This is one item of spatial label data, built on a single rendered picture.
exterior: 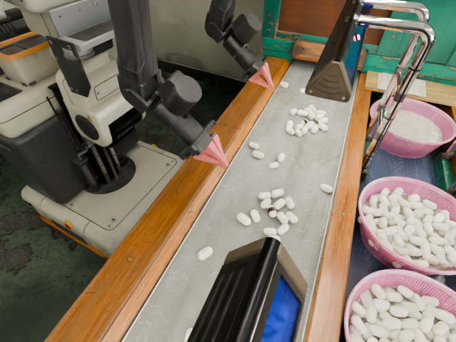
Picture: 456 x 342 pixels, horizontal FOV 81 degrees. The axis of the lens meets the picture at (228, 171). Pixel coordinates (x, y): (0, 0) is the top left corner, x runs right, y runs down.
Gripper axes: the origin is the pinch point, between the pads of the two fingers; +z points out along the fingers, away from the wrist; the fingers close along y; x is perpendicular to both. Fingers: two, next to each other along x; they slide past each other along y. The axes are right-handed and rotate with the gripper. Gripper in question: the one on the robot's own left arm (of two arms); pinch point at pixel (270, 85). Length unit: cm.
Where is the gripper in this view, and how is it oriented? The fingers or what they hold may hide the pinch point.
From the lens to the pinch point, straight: 93.1
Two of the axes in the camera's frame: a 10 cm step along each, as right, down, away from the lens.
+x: -6.0, 3.4, 7.2
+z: 7.0, 6.7, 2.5
